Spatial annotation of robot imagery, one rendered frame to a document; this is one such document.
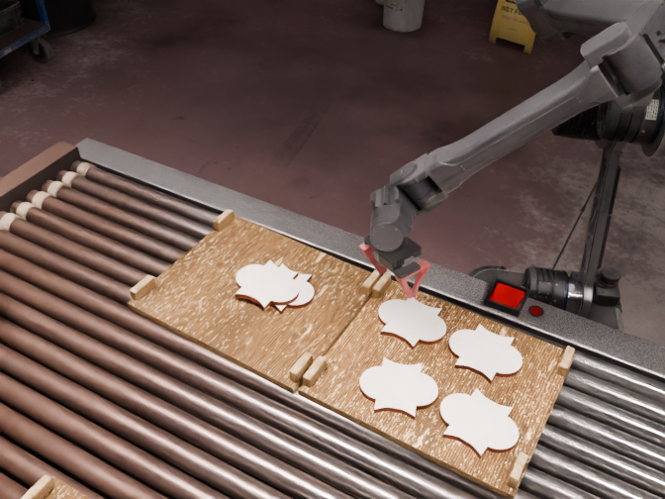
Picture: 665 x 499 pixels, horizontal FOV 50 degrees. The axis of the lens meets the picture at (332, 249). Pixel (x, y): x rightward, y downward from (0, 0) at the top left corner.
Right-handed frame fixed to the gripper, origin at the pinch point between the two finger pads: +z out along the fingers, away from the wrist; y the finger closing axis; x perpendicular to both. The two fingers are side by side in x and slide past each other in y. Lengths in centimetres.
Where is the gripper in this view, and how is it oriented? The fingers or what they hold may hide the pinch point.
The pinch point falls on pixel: (397, 281)
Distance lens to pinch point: 137.1
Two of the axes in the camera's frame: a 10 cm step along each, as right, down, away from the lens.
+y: 5.1, 4.4, -7.4
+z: 1.5, 8.1, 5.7
